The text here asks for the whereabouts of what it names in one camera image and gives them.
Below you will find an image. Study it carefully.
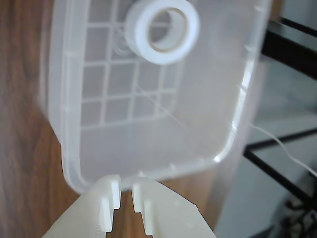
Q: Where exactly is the thin white string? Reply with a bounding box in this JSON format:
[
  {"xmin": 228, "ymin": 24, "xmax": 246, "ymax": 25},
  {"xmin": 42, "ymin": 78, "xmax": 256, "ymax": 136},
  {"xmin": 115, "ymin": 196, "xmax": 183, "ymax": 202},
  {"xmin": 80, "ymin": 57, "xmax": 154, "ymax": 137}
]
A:
[{"xmin": 249, "ymin": 123, "xmax": 317, "ymax": 178}]

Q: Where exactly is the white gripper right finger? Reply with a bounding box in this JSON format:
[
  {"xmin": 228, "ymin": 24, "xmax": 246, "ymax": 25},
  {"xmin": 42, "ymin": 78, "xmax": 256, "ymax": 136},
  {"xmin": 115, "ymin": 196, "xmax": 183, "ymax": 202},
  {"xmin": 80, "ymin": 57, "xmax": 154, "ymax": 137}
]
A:
[{"xmin": 130, "ymin": 178, "xmax": 216, "ymax": 238}]

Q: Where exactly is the clear plastic storage box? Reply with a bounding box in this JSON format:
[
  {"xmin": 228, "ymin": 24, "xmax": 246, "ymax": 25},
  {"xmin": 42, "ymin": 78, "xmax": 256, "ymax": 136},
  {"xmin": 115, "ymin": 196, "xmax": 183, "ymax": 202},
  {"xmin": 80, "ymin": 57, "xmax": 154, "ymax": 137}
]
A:
[{"xmin": 37, "ymin": 0, "xmax": 273, "ymax": 194}]

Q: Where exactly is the black metal frame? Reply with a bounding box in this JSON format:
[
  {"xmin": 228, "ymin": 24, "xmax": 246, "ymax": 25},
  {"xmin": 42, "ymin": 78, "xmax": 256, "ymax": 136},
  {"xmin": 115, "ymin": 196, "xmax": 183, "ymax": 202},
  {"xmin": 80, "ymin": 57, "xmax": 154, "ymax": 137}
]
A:
[{"xmin": 244, "ymin": 16, "xmax": 317, "ymax": 209}]

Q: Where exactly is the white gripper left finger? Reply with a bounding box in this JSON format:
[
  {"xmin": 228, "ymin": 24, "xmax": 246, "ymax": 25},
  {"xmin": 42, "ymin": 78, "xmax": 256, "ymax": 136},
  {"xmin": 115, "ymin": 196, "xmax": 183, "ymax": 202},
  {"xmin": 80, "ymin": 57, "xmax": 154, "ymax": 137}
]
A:
[{"xmin": 42, "ymin": 174, "xmax": 122, "ymax": 238}]

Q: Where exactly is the black cable bundle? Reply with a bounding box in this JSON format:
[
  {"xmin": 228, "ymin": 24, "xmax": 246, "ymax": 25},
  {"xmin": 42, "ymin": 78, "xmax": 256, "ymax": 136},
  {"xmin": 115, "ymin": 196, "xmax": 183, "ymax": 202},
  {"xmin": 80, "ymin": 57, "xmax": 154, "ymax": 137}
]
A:
[{"xmin": 282, "ymin": 198, "xmax": 317, "ymax": 238}]

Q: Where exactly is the white tape roll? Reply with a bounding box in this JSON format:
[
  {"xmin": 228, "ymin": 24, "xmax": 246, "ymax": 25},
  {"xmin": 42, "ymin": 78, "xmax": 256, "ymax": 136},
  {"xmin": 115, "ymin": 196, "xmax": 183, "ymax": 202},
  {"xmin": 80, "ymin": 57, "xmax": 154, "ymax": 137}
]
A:
[{"xmin": 123, "ymin": 0, "xmax": 200, "ymax": 65}]

